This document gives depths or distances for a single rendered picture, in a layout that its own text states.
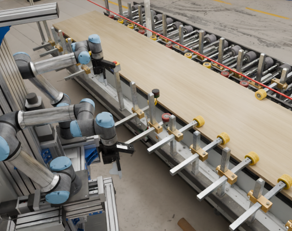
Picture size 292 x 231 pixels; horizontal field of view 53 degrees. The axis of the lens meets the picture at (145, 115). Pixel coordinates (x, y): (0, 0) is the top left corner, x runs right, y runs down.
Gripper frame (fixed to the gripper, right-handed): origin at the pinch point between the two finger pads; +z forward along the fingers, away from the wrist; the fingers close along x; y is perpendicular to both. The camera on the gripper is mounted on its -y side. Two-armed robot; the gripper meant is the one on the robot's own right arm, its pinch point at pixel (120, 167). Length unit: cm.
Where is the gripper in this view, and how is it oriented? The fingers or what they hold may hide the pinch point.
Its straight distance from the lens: 152.1
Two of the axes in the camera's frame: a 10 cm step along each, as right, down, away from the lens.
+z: 0.8, 7.6, 6.4
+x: 1.9, 6.2, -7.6
